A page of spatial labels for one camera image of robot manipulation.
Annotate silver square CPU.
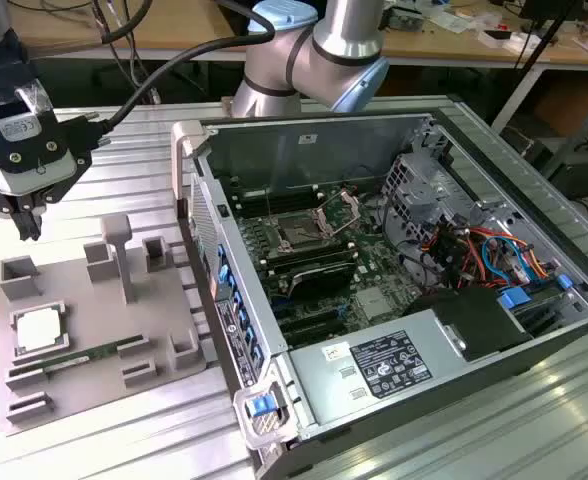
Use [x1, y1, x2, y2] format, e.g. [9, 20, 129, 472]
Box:
[15, 306, 69, 352]

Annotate black RAM slot bank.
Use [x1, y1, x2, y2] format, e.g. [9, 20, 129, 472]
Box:
[231, 184, 320, 214]

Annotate CPU socket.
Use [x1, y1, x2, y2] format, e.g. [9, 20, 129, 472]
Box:
[273, 214, 321, 251]

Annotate black expansion slot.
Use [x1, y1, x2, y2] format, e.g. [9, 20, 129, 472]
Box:
[281, 319, 348, 347]
[276, 305, 345, 332]

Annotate grey plastic parts rack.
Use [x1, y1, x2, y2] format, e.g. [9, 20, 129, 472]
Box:
[0, 213, 208, 439]

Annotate green RAM stick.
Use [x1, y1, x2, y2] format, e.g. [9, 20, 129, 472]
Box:
[11, 333, 143, 376]

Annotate black installed RAM sticks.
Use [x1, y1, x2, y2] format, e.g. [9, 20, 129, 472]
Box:
[261, 238, 358, 266]

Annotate black expansion card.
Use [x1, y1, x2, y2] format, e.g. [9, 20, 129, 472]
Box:
[288, 262, 353, 301]

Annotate blue case latch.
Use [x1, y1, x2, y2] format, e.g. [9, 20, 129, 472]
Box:
[251, 394, 276, 417]

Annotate open PC case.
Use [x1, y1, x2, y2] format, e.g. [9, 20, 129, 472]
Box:
[171, 109, 588, 480]

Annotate silver power supply unit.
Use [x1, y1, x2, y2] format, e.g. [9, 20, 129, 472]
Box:
[288, 309, 468, 426]

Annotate green motherboard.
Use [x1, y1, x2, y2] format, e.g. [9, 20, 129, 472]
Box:
[223, 184, 430, 351]

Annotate silver chipset heatsink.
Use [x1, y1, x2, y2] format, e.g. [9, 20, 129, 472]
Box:
[356, 289, 393, 319]

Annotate silver perforated drive cage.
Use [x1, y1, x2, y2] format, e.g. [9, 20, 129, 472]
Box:
[378, 152, 475, 246]

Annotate wooden desk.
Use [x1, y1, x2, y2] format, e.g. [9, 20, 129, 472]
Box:
[8, 0, 588, 66]

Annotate blue disk carrier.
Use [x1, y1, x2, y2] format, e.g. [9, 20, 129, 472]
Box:
[498, 287, 533, 312]

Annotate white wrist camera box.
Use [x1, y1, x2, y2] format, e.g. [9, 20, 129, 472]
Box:
[0, 84, 83, 197]

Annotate grey case handle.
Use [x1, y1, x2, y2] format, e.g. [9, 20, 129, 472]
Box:
[233, 379, 298, 449]
[171, 122, 210, 201]

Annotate metal socket cover frame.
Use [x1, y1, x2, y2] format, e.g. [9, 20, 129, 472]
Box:
[313, 191, 363, 239]

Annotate red orange wire bundle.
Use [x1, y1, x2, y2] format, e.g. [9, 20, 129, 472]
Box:
[421, 224, 506, 282]

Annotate black plastic air duct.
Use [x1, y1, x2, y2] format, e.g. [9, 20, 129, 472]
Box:
[403, 287, 533, 364]

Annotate blue data wire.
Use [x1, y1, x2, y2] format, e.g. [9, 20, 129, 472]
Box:
[481, 234, 531, 289]

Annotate white desk leg frame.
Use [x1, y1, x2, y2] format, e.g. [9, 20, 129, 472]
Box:
[491, 63, 546, 132]

